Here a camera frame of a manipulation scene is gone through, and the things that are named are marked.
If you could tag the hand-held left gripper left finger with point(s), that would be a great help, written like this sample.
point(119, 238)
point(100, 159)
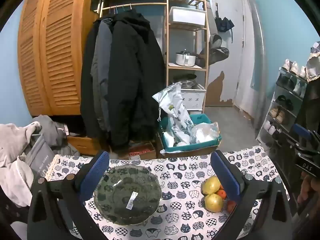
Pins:
point(95, 175)

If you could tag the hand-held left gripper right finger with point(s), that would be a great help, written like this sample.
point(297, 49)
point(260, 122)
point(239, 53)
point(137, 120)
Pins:
point(227, 177)

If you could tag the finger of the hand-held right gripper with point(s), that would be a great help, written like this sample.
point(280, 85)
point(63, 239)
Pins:
point(300, 149)
point(301, 130)

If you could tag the orange tangerine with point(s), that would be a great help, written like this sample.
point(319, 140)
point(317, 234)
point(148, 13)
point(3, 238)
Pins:
point(222, 194)

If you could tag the yellow pear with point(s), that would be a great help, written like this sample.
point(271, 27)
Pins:
point(213, 202)
point(211, 185)

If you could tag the red apple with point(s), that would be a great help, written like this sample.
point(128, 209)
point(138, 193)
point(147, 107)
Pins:
point(231, 205)

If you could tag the green glass bowl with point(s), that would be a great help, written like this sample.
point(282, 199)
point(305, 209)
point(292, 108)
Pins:
point(120, 195)

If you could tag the person's right hand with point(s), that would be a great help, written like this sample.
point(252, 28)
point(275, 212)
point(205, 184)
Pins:
point(308, 188)

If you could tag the group of shoes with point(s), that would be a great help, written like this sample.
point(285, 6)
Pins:
point(280, 113)

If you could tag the metal shoe rack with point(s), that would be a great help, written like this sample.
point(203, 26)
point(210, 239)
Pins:
point(287, 97)

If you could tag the wooden drawer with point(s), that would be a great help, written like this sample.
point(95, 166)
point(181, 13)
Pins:
point(82, 141)

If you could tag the brown cardboard box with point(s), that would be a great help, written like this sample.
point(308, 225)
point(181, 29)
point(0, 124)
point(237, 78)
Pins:
point(192, 153)

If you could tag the cat print tablecloth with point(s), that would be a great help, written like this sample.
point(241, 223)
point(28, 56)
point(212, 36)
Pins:
point(180, 180)

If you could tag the clear plastic bag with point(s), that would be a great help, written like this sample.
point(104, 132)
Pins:
point(203, 132)

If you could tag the red cardboard box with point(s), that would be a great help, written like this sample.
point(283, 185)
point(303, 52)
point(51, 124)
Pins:
point(141, 151)

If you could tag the grey printed bag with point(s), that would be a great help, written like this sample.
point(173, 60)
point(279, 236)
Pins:
point(41, 157)

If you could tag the grey clothes pile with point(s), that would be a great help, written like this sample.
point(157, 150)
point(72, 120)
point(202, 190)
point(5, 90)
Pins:
point(47, 130)

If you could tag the printed plastic bag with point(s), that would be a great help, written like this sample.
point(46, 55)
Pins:
point(175, 110)

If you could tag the white drawer bin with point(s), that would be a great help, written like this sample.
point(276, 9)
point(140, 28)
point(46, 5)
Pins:
point(192, 98)

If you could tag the beige garment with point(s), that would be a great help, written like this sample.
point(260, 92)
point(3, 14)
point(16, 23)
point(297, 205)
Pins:
point(12, 142)

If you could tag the black coat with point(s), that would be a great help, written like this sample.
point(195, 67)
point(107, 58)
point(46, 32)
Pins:
point(135, 80)

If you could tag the white door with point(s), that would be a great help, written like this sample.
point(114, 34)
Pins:
point(226, 55)

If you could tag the grey coat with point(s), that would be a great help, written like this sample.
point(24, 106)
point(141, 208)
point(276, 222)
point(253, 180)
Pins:
point(102, 67)

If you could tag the grey pipe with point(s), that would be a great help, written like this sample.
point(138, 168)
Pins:
point(257, 30)

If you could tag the hanging grey bag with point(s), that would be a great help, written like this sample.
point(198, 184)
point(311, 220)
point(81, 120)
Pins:
point(217, 50)

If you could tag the wooden shelf rack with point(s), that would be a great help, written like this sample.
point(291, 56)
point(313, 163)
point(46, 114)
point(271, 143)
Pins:
point(186, 68)

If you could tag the wooden louvered wardrobe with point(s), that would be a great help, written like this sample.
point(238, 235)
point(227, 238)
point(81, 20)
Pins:
point(57, 55)

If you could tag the metal cooking pot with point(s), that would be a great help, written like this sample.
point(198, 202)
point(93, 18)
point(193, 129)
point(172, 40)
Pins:
point(185, 58)

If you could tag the dark blue umbrella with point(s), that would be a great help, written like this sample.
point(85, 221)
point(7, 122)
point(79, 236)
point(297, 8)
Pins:
point(223, 25)

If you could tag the white storage box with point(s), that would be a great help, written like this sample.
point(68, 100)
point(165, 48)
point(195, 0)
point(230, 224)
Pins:
point(187, 15)

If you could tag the wooden clothes rail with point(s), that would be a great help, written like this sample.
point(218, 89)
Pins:
point(135, 5)

